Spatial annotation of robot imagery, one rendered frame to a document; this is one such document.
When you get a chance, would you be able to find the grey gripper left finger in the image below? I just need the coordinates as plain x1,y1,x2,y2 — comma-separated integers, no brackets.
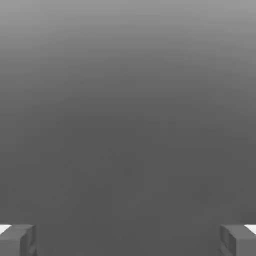
0,224,38,256

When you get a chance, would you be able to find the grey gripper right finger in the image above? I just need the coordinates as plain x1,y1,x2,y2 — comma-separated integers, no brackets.
219,224,256,256

